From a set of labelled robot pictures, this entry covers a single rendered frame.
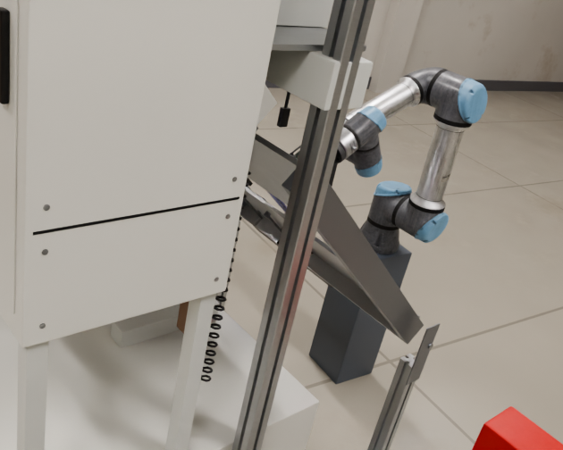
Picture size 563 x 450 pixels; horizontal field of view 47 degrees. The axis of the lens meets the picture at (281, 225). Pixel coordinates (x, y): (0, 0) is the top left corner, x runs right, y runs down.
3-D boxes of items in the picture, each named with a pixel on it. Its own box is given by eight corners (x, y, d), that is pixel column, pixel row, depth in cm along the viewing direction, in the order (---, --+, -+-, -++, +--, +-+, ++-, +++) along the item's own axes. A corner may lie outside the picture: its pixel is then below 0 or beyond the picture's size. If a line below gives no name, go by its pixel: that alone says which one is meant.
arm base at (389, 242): (379, 229, 237) (386, 206, 232) (407, 251, 227) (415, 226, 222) (347, 235, 228) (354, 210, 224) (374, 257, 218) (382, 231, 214)
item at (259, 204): (244, 207, 197) (251, 199, 197) (407, 329, 156) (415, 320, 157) (213, 173, 182) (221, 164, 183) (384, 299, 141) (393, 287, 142)
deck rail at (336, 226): (401, 339, 157) (417, 320, 158) (407, 345, 156) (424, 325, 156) (281, 185, 102) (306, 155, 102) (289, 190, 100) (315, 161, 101)
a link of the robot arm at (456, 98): (409, 221, 223) (455, 67, 197) (444, 242, 214) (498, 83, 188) (387, 229, 216) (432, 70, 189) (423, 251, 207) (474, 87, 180)
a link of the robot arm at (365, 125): (390, 134, 169) (387, 109, 163) (361, 158, 166) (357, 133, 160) (368, 122, 174) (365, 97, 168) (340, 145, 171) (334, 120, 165)
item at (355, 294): (239, 215, 198) (256, 197, 199) (401, 339, 157) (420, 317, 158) (238, 213, 197) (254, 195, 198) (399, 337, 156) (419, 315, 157)
